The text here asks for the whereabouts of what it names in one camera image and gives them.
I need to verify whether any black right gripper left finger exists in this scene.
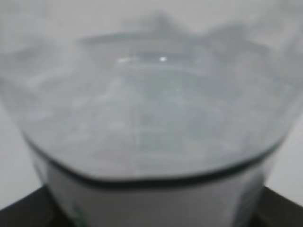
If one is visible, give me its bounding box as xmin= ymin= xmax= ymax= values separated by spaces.
xmin=0 ymin=186 xmax=69 ymax=227

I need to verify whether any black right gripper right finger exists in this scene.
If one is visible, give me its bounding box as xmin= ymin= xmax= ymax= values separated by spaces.
xmin=254 ymin=187 xmax=303 ymax=227

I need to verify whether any clear Nongfu Spring water bottle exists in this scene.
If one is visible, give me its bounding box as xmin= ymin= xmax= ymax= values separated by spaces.
xmin=0 ymin=0 xmax=303 ymax=227

